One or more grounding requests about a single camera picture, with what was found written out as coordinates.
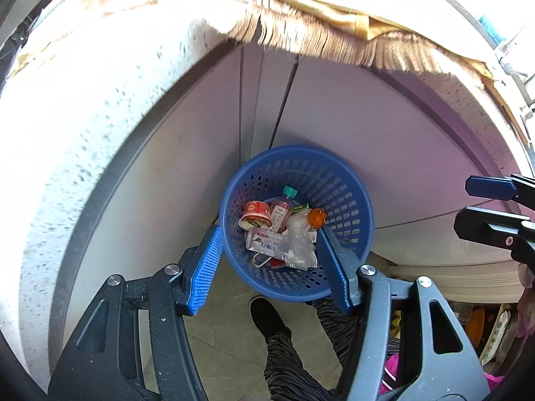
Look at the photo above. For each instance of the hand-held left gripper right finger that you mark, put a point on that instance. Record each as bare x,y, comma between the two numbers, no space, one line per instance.
338,275

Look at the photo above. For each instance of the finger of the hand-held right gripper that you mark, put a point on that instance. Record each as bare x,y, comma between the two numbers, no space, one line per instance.
489,187
485,225

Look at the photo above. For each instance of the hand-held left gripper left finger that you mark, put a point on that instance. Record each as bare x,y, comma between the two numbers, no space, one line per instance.
205,271

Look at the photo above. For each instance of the clear plastic bag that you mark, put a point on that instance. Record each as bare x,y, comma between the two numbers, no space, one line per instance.
301,238

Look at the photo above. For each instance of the orange peel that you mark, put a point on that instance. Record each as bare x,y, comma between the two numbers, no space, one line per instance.
317,218

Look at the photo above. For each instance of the silver toothpaste tube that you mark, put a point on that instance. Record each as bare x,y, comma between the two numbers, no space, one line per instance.
265,240

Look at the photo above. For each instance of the green milk carton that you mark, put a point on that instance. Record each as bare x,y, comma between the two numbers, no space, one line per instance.
300,208

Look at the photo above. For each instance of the white red yogurt cup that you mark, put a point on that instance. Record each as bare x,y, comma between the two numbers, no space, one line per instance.
255,211

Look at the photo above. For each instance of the blue plastic basket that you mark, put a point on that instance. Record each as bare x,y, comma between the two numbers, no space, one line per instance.
342,192

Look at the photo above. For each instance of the clear green toothbrush case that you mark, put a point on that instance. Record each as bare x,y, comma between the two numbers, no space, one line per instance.
279,213

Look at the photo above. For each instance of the grey patterned trouser leg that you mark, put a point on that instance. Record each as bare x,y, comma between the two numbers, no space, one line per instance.
338,338
288,367

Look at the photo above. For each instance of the black shoe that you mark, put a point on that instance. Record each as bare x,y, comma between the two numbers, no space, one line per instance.
267,313

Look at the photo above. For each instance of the white cabinet door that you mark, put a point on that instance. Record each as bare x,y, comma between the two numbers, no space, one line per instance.
263,100
397,142
188,133

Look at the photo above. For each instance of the floral printed bag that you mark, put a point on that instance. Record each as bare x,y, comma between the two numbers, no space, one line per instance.
499,334

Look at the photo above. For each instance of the pink jacket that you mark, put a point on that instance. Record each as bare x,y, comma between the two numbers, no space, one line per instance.
395,369

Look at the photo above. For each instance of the yellow cloth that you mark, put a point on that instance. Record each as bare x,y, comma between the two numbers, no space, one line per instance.
347,16

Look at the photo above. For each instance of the striped table cloth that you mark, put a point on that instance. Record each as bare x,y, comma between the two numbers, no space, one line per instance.
292,33

